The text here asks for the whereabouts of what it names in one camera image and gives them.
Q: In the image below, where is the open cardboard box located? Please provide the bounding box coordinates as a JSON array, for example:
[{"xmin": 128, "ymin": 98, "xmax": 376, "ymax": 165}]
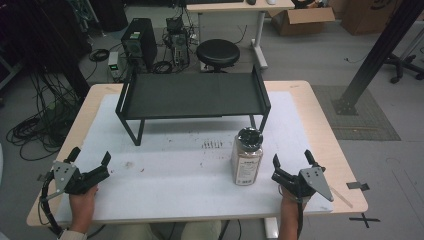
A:
[{"xmin": 268, "ymin": 6, "xmax": 336, "ymax": 37}]

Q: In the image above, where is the person's left hand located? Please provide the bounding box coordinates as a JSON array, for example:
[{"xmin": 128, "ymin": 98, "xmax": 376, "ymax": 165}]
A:
[{"xmin": 68, "ymin": 184, "xmax": 100, "ymax": 235}]

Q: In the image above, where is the open computer case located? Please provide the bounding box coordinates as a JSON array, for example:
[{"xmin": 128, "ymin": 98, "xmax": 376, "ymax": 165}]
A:
[{"xmin": 164, "ymin": 16, "xmax": 192, "ymax": 68}]

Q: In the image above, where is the black office chair base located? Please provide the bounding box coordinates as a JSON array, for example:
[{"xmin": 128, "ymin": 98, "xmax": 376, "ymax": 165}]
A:
[{"xmin": 383, "ymin": 53, "xmax": 424, "ymax": 85}]

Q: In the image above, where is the bundle of black floor cables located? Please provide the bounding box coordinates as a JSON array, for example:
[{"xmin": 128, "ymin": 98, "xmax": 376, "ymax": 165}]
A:
[{"xmin": 5, "ymin": 68, "xmax": 88, "ymax": 162}]

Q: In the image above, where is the black metal shelf rack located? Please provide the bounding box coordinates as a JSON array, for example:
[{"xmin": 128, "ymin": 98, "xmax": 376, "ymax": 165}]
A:
[{"xmin": 114, "ymin": 64, "xmax": 272, "ymax": 147}]

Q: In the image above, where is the coiled black cable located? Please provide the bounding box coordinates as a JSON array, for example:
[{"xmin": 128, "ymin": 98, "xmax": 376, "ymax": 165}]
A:
[{"xmin": 88, "ymin": 48, "xmax": 111, "ymax": 63}]

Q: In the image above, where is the black round stool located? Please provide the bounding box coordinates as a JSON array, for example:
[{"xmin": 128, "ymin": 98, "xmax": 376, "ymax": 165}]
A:
[{"xmin": 195, "ymin": 38, "xmax": 241, "ymax": 74}]

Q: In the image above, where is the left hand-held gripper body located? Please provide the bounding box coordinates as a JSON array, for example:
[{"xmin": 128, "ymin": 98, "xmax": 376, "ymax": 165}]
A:
[{"xmin": 37, "ymin": 160, "xmax": 111, "ymax": 202}]

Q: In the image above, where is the black computer tower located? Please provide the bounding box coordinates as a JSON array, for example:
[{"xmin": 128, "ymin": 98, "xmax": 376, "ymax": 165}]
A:
[{"xmin": 120, "ymin": 17, "xmax": 158, "ymax": 72}]

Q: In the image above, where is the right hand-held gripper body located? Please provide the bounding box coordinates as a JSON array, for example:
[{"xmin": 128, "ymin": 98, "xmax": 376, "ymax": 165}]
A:
[{"xmin": 271, "ymin": 165, "xmax": 335, "ymax": 203}]

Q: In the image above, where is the black metal stand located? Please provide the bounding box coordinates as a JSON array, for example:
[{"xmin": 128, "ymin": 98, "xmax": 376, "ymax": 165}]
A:
[{"xmin": 331, "ymin": 0, "xmax": 424, "ymax": 116}]

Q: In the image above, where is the clear jar with black lid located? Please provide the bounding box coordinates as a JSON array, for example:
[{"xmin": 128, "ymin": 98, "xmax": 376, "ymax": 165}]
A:
[{"xmin": 231, "ymin": 126, "xmax": 264, "ymax": 187}]

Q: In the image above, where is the white desk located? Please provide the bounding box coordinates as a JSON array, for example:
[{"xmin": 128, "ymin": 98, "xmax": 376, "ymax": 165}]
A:
[{"xmin": 185, "ymin": 0, "xmax": 296, "ymax": 71}]

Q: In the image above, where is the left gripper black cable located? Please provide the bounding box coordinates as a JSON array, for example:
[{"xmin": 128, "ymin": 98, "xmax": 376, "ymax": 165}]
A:
[{"xmin": 38, "ymin": 173, "xmax": 64, "ymax": 236}]

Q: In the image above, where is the small white power unit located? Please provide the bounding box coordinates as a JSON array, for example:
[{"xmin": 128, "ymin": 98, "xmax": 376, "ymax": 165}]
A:
[{"xmin": 107, "ymin": 50, "xmax": 126, "ymax": 81}]

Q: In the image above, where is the white table mat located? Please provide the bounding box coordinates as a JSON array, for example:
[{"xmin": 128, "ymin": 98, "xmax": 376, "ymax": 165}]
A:
[{"xmin": 54, "ymin": 90, "xmax": 334, "ymax": 225}]

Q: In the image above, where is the grey floor mat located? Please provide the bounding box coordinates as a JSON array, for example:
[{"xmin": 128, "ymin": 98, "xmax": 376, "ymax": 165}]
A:
[{"xmin": 311, "ymin": 84, "xmax": 402, "ymax": 142}]

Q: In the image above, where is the large cardboard box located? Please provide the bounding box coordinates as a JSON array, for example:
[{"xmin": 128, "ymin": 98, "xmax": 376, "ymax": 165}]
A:
[{"xmin": 339, "ymin": 0, "xmax": 406, "ymax": 37}]

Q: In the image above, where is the black tape piece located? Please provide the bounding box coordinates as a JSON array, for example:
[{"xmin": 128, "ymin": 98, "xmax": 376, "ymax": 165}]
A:
[{"xmin": 345, "ymin": 181, "xmax": 371, "ymax": 192}]

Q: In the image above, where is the person's right hand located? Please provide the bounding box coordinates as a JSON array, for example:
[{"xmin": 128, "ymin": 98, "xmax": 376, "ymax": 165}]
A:
[{"xmin": 280, "ymin": 186, "xmax": 308, "ymax": 222}]

